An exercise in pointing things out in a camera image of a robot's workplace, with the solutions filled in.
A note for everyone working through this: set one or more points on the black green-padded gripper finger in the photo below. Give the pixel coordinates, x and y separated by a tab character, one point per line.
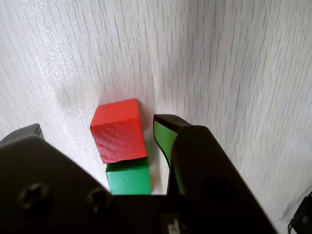
207	170
48	182

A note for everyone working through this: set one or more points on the red wooden cube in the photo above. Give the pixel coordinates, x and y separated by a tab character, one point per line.
119	131

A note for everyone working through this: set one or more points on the green wooden cube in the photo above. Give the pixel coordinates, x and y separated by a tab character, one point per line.
129	179

